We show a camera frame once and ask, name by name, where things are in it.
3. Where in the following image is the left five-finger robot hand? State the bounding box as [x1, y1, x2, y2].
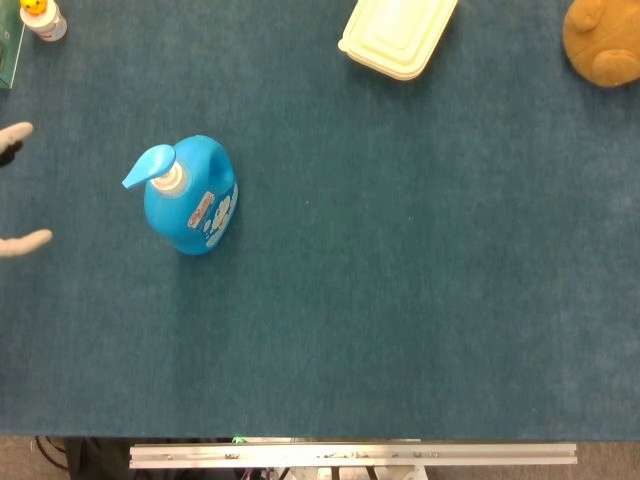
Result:
[0, 121, 54, 259]

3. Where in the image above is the blue detergent pump bottle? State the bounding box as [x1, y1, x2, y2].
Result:
[121, 134, 240, 256]

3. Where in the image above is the green cardboard product box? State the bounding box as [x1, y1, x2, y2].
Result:
[0, 0, 26, 90]

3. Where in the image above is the small bottle with duck cap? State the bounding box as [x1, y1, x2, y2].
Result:
[19, 0, 68, 42]

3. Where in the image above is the blue felt table cloth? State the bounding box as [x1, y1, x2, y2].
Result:
[0, 0, 640, 441]

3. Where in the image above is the cream plastic lunch box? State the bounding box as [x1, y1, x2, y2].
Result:
[337, 0, 459, 82]

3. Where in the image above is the brown plush toy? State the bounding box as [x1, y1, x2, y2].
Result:
[562, 0, 640, 89]

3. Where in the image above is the black floor cable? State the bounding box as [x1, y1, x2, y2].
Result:
[34, 436, 69, 471]

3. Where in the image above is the aluminium profile rail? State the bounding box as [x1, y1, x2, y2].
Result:
[128, 442, 578, 470]

